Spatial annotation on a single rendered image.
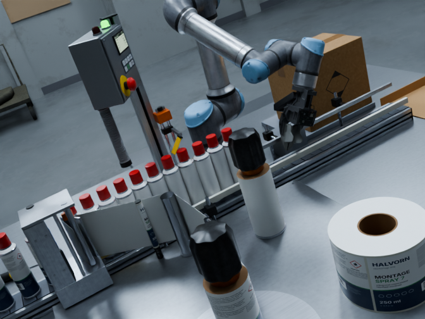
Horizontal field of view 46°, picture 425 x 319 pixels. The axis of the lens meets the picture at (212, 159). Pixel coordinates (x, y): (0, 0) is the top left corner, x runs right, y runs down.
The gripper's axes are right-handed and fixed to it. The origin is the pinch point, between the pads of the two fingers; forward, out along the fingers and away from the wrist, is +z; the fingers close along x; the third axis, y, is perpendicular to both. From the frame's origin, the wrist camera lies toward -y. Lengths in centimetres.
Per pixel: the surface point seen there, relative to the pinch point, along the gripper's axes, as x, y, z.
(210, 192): -26.3, 2.8, 16.5
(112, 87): -61, 0, -11
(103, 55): -65, 1, -20
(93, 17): 82, -691, -37
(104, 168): 22, -292, 95
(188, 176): -34.6, 2.3, 12.0
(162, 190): -42.3, 2.7, 16.4
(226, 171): -21.9, 2.6, 9.5
